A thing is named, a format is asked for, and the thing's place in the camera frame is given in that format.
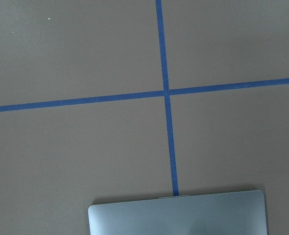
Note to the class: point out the grey closed laptop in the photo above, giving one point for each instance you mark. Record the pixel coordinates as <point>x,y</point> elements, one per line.
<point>231,213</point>

